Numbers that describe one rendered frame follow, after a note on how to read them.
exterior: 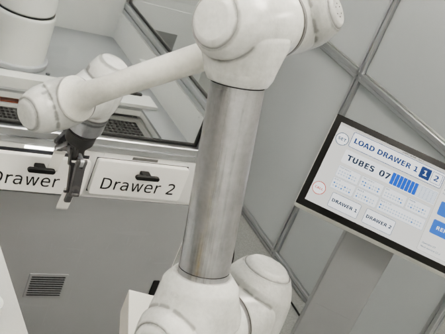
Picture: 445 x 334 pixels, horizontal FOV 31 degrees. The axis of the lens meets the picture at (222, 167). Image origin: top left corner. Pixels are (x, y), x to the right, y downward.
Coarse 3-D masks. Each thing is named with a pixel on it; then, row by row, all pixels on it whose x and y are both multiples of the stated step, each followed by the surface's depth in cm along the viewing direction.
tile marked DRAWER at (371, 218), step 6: (366, 210) 235; (372, 210) 235; (366, 216) 234; (372, 216) 234; (378, 216) 234; (384, 216) 234; (366, 222) 234; (372, 222) 234; (378, 222) 234; (384, 222) 234; (390, 222) 234; (396, 222) 234; (378, 228) 233; (384, 228) 233; (390, 228) 233; (390, 234) 233
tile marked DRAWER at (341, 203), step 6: (330, 198) 235; (336, 198) 235; (342, 198) 235; (330, 204) 235; (336, 204) 235; (342, 204) 235; (348, 204) 235; (354, 204) 235; (360, 204) 235; (342, 210) 234; (348, 210) 234; (354, 210) 235; (354, 216) 234
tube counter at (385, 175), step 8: (384, 168) 238; (376, 176) 238; (384, 176) 238; (392, 176) 238; (400, 176) 238; (392, 184) 237; (400, 184) 237; (408, 184) 237; (416, 184) 237; (408, 192) 236; (416, 192) 236; (424, 192) 237; (432, 192) 237; (424, 200) 236; (432, 200) 236
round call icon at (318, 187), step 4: (316, 180) 237; (320, 180) 237; (316, 184) 236; (320, 184) 236; (324, 184) 237; (312, 188) 236; (316, 188) 236; (320, 188) 236; (324, 188) 236; (316, 192) 236; (320, 192) 236; (324, 192) 236
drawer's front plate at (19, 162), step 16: (0, 160) 205; (16, 160) 207; (32, 160) 209; (48, 160) 211; (64, 160) 213; (0, 176) 208; (16, 176) 210; (32, 176) 212; (48, 176) 214; (64, 176) 216; (48, 192) 217; (80, 192) 221
